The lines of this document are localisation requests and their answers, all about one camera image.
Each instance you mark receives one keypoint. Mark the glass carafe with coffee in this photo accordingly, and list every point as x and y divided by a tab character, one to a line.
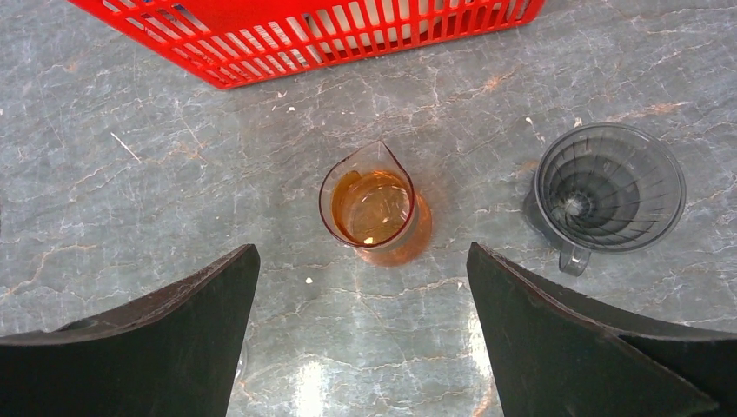
369	203

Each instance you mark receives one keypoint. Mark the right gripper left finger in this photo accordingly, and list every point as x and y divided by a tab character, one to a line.
172	352

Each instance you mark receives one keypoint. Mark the red plastic shopping basket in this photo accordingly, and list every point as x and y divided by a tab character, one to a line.
230	44

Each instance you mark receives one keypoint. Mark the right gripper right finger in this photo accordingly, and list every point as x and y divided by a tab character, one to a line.
556	352

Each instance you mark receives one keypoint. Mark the dark glass dripper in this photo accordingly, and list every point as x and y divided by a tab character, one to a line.
606	188

